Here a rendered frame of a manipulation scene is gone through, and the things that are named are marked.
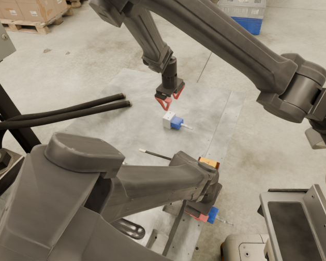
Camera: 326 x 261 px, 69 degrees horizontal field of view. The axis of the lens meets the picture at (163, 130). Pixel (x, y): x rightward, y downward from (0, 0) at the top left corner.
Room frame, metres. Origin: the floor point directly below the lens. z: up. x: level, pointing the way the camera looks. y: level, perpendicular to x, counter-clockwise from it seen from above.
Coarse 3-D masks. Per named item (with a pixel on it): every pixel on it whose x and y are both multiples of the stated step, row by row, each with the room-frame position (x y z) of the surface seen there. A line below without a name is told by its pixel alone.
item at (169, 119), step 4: (168, 112) 0.75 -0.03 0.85; (172, 112) 0.74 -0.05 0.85; (164, 116) 0.73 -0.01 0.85; (168, 116) 0.72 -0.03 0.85; (172, 116) 0.72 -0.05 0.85; (164, 120) 0.71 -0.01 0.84; (168, 120) 0.70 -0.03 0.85; (172, 120) 0.71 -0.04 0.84; (176, 120) 0.71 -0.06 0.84; (180, 120) 0.71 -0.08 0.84; (164, 124) 0.72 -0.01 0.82; (168, 124) 0.70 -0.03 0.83; (172, 124) 0.69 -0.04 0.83; (176, 124) 0.68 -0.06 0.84; (180, 124) 0.69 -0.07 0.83; (184, 124) 0.69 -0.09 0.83; (176, 128) 0.68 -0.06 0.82; (188, 128) 0.67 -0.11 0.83; (192, 128) 0.67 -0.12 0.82
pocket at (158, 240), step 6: (156, 234) 0.24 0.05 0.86; (162, 234) 0.24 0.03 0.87; (150, 240) 0.23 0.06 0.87; (156, 240) 0.23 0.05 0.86; (162, 240) 0.22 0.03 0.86; (150, 246) 0.21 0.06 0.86; (156, 246) 0.21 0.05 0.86; (162, 246) 0.20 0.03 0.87; (156, 252) 0.19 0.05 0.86; (162, 252) 0.19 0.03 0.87
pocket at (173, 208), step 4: (180, 200) 0.33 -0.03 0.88; (168, 204) 0.33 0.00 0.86; (172, 204) 0.33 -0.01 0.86; (176, 204) 0.33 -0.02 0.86; (180, 204) 0.32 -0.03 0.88; (164, 208) 0.31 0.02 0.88; (168, 208) 0.31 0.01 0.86; (172, 208) 0.31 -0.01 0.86; (176, 208) 0.31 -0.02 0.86; (180, 208) 0.31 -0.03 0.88; (168, 212) 0.30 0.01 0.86; (172, 212) 0.30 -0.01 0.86; (176, 212) 0.30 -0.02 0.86
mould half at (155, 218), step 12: (132, 216) 0.29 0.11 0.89; (144, 216) 0.28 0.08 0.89; (156, 216) 0.28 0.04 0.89; (168, 216) 0.28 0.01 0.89; (180, 216) 0.30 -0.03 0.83; (144, 228) 0.25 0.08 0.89; (156, 228) 0.25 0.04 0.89; (168, 228) 0.24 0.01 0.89; (144, 240) 0.22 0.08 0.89; (168, 240) 0.22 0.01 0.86
